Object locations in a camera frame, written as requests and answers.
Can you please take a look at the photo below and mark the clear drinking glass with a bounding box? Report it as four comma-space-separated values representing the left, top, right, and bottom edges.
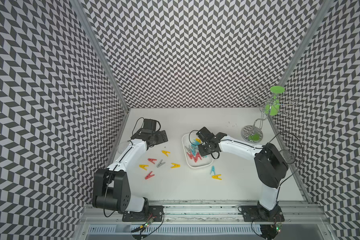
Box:
117, 141, 131, 154

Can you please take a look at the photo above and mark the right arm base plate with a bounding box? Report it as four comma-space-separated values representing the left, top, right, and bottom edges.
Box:
239, 205, 285, 223

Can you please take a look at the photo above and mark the white plastic storage box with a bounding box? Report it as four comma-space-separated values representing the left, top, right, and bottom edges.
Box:
182, 133, 214, 170

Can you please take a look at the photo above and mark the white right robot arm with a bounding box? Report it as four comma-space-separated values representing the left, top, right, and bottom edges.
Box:
196, 127, 289, 222

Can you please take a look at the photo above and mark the chrome green jewelry stand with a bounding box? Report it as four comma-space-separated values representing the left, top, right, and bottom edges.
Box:
241, 86, 298, 143

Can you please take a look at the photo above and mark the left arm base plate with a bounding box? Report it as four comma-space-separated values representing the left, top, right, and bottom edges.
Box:
122, 206, 164, 222

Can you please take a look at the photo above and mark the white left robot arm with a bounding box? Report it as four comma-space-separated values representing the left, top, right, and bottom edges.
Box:
92, 118, 168, 213

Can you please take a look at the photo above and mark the aluminium front rail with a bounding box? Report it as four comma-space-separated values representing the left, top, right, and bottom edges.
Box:
79, 200, 330, 225

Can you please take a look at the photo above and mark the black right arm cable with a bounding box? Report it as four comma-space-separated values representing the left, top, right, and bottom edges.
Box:
266, 131, 303, 193

